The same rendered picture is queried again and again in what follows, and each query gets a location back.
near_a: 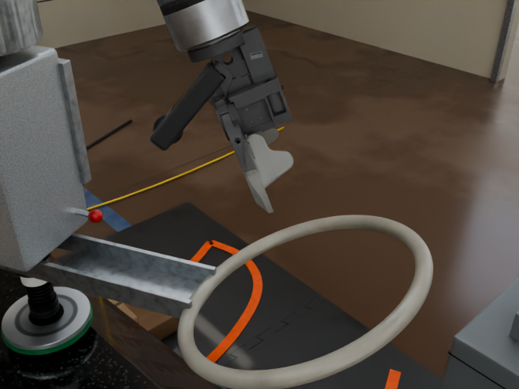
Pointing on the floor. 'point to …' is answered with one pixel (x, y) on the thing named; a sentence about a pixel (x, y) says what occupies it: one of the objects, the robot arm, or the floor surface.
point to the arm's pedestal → (486, 348)
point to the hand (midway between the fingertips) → (259, 194)
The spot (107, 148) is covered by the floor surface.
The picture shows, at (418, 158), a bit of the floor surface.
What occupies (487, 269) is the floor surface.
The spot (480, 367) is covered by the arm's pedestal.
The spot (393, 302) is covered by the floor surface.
